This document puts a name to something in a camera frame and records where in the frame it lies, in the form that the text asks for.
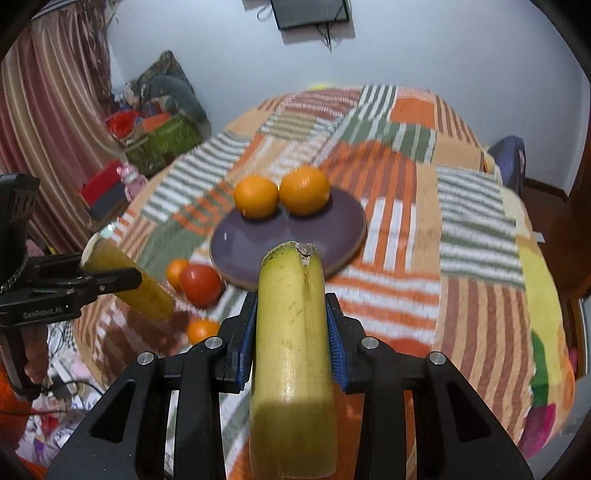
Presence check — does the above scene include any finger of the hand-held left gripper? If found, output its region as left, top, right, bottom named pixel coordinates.
left=55, top=269, right=143, bottom=298
left=28, top=253, right=85, bottom=278

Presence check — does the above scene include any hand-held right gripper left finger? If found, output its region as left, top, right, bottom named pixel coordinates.
left=46, top=292, right=259, bottom=480

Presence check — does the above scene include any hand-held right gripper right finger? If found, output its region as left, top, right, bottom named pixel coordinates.
left=325, top=292, right=534, bottom=480

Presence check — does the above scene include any dark-skinned yellow banana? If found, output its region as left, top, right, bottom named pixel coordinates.
left=79, top=231, right=177, bottom=322

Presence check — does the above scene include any large yellow banana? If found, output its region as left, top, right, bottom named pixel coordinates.
left=249, top=241, right=339, bottom=480

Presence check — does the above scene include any purple round plate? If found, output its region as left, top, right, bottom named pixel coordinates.
left=210, top=186, right=367, bottom=292

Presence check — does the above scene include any small orange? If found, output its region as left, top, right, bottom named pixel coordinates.
left=165, top=259, right=190, bottom=293
left=187, top=319, right=222, bottom=345

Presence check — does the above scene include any red tomato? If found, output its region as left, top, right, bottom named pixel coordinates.
left=180, top=264, right=224, bottom=308

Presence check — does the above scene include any red box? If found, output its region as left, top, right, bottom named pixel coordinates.
left=79, top=161, right=126, bottom=205

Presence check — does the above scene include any pink toy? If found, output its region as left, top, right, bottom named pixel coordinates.
left=117, top=162, right=149, bottom=197

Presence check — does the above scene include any striped red curtain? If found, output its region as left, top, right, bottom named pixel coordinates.
left=0, top=0, right=114, bottom=256

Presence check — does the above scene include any red mesh bag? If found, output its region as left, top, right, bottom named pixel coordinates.
left=105, top=109, right=142, bottom=140

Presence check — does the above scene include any green storage box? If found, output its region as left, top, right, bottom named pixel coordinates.
left=123, top=113, right=205, bottom=179

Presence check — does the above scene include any large orange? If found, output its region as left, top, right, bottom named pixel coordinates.
left=280, top=166, right=332, bottom=217
left=233, top=176, right=281, bottom=220

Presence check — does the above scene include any striped patchwork blanket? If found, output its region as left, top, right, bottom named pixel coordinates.
left=71, top=84, right=576, bottom=480

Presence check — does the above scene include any grey cloth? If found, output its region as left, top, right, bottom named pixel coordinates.
left=143, top=75, right=209, bottom=124

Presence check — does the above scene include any patterned cushion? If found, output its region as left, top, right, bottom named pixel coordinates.
left=129, top=50, right=195, bottom=95

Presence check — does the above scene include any blue backpack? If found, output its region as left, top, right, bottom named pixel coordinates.
left=486, top=136, right=527, bottom=195

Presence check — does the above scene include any black television cable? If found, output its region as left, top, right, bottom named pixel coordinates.
left=317, top=22, right=343, bottom=53

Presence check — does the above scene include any wall-mounted black television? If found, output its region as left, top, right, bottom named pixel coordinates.
left=270, top=0, right=352, bottom=31

